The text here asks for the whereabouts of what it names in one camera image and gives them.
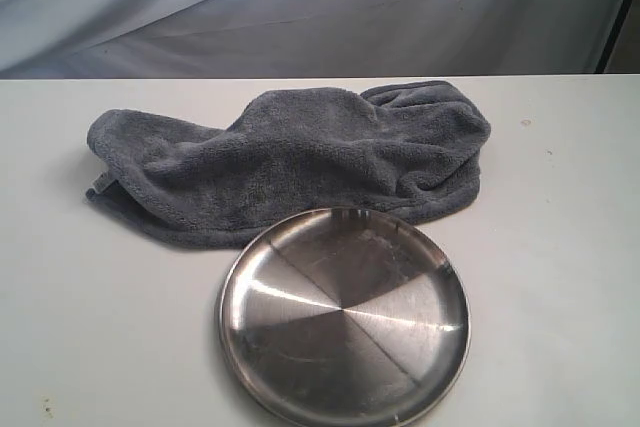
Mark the grey backdrop cloth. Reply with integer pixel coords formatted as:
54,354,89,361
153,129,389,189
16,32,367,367
1,0,621,78

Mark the grey fluffy towel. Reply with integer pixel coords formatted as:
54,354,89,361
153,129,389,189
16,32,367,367
86,80,491,249

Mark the round stainless steel plate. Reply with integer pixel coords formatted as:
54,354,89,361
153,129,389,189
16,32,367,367
216,208,471,426

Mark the black stand pole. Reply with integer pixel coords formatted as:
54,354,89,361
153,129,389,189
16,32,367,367
594,0,639,74

